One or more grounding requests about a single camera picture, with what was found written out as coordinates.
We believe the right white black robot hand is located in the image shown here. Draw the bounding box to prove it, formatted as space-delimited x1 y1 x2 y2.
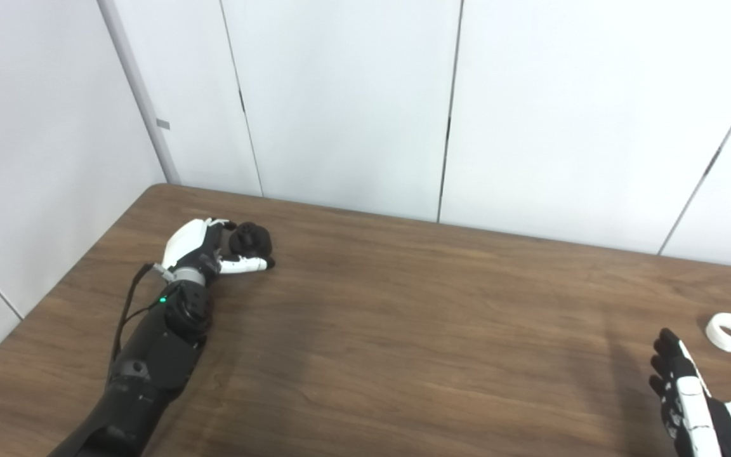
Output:
649 328 731 457

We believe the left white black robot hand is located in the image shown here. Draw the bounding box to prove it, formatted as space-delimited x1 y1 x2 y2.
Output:
160 218 276 281

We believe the round black plastic part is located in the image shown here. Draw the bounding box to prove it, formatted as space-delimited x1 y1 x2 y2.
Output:
225 222 273 260

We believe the white plastic ring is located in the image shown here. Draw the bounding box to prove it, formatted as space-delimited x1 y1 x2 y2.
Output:
704 312 731 354

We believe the grey corner pole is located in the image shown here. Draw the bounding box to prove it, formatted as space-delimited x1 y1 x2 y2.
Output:
96 0 181 187

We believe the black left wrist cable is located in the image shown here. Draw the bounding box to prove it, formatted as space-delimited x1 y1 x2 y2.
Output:
110 263 171 364

